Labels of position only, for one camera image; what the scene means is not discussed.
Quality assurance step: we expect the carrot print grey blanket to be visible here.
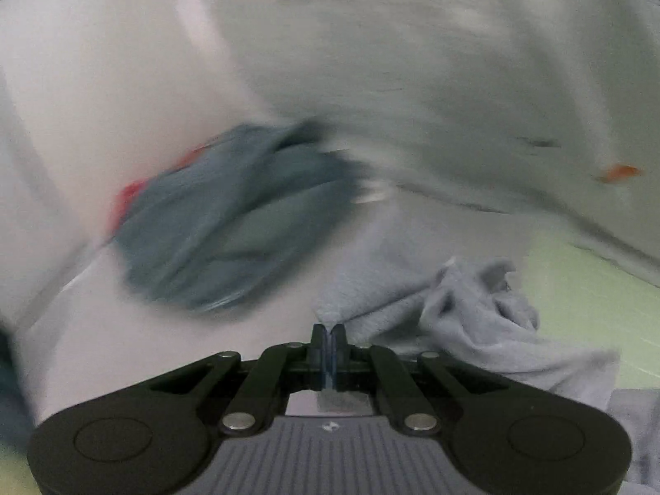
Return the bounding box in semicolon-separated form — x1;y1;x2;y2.
206;0;660;290

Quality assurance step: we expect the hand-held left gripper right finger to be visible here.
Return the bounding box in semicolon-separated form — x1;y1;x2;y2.
330;324;512;436

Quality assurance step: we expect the green grid cutting mat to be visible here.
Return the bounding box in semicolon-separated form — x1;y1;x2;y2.
516;227;660;389

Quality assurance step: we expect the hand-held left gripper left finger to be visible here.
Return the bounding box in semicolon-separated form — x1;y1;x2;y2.
148;324;331;436

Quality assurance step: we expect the dark blue-grey garment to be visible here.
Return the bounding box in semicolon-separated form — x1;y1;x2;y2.
110;120;373;314

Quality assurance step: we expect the light grey fleece garment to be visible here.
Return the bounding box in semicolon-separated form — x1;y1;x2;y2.
313;256;660;486

